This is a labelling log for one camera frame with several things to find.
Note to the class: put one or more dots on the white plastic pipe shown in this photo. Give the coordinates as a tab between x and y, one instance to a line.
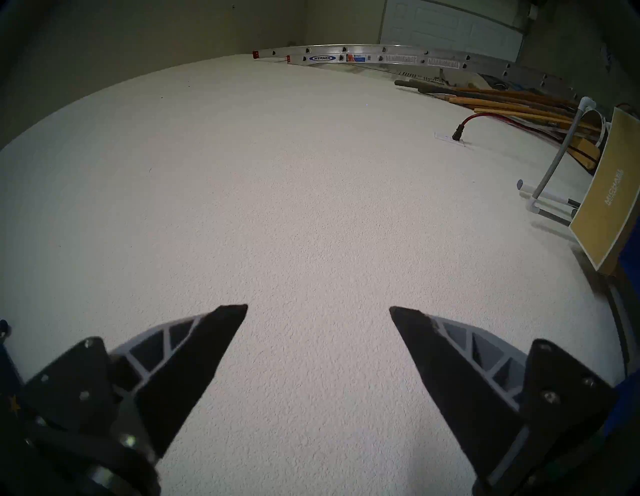
542	194

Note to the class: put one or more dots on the gold shoe box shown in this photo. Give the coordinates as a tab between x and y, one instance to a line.
610	200

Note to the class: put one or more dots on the white wall outlet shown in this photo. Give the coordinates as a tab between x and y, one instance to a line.
442	137

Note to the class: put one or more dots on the aluminium ladder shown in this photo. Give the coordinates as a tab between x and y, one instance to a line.
400	57

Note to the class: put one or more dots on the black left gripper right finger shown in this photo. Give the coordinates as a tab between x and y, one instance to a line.
465	390

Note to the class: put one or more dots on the white panelled garage door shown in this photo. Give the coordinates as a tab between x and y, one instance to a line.
450	25

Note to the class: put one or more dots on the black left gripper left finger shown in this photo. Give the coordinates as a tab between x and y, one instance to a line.
170	380

